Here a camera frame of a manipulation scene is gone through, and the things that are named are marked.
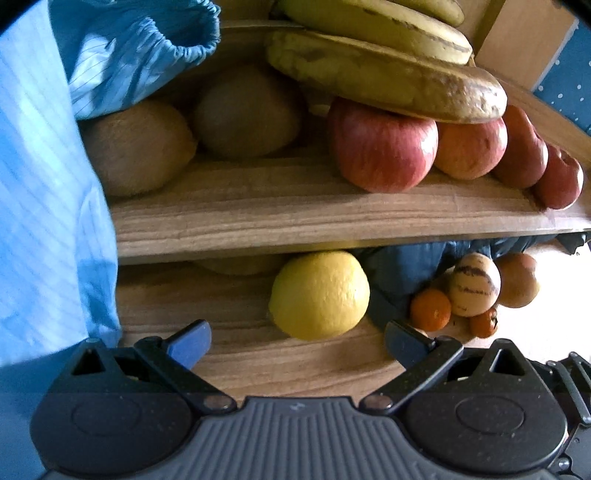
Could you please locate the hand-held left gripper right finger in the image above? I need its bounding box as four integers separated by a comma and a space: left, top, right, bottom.
360, 320, 533, 415

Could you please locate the yellow banana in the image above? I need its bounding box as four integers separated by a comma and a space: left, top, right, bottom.
276, 0, 474, 65
406, 0, 465, 27

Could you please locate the yellowish red apple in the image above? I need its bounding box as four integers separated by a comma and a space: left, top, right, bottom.
329, 98, 438, 193

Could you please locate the brown kiwi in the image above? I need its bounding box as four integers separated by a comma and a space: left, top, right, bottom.
81, 99, 198, 198
193, 65, 303, 158

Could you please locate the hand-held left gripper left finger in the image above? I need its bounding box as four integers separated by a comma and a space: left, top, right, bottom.
60, 320, 237, 415

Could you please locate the blue polka-dot fabric wardrobe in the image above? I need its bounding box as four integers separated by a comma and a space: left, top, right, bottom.
533, 23, 591, 134

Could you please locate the brown-spotted banana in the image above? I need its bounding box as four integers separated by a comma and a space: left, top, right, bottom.
265, 30, 509, 124

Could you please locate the pale wooden cabinet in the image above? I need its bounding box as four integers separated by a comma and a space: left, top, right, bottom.
475, 0, 578, 93

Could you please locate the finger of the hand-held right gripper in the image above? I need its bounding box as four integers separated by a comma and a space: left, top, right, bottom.
531, 352, 591, 428

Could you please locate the striped pepino melon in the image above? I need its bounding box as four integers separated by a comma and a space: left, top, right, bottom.
447, 252, 502, 318

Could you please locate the yellow lemon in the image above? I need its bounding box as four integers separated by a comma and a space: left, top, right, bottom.
269, 250, 371, 341

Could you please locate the orange cherry tomato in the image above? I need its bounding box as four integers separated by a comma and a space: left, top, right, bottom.
470, 307, 499, 339
410, 288, 452, 332

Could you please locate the wooden desk shelf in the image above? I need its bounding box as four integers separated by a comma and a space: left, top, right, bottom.
76, 21, 591, 267

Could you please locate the light blue garment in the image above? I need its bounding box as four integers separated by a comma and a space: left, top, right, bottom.
0, 0, 223, 367

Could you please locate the dark blue cloth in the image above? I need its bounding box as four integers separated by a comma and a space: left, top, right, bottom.
362, 233, 591, 326

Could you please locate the yellow-green pear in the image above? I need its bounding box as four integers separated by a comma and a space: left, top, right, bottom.
496, 252, 541, 309

